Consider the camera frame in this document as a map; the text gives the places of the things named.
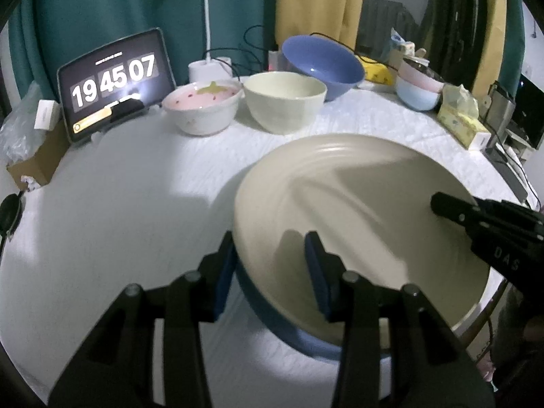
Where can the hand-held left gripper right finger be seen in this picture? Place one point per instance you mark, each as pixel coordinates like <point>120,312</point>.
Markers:
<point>318,276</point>

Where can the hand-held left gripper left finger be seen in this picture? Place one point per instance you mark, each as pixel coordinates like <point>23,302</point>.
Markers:
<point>223,280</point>

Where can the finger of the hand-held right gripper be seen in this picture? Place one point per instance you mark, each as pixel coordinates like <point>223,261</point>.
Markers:
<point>450,206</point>

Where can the cream plate with blue underside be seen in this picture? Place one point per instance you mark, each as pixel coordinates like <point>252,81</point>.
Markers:
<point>361,204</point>

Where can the strawberry print bowl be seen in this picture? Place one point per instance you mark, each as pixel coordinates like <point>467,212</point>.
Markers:
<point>199,119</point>

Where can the grey flat device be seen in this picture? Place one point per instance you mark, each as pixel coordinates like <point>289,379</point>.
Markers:
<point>508,174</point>

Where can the small white box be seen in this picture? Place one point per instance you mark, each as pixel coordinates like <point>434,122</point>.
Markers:
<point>47,114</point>
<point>482,141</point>

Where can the yellow tissue pack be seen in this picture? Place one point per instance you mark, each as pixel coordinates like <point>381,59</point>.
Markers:
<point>461,114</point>

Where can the metal stand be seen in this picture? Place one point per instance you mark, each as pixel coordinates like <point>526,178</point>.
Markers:
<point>497,110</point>

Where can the light blue bowl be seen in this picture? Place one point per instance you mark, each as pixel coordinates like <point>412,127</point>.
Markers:
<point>414,97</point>

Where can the dark monitor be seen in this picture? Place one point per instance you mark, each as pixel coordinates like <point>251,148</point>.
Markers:
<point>529,110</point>

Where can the metal utensil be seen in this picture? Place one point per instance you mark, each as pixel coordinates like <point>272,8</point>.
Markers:
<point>418,61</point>

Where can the yellow cloth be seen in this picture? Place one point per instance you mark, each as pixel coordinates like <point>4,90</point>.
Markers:
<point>378,74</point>

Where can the cream bowl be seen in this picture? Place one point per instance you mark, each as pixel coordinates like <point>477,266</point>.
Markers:
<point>280,110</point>

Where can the yellow curtain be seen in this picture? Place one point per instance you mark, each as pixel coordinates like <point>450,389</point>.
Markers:
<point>491,29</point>
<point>314,0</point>

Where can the black curved tubes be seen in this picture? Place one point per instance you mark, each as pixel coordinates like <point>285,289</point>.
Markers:
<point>454,21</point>

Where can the clear tablet stand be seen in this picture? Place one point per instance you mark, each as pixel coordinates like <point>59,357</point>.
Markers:
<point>97,135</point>

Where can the white desk lamp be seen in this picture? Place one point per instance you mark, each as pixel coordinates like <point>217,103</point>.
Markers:
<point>208,68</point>

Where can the cardboard box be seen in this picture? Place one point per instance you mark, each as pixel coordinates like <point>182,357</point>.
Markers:
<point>42,161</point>

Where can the black round object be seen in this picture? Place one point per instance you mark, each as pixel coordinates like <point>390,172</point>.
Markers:
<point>9,214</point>

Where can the tablet showing clock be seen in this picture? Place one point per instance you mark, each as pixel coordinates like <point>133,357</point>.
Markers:
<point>110,80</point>

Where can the clear plastic bag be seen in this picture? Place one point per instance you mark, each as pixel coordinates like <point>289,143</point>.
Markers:
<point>19,127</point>

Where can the teal curtain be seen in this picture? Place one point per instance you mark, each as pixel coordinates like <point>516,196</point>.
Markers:
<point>106,4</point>

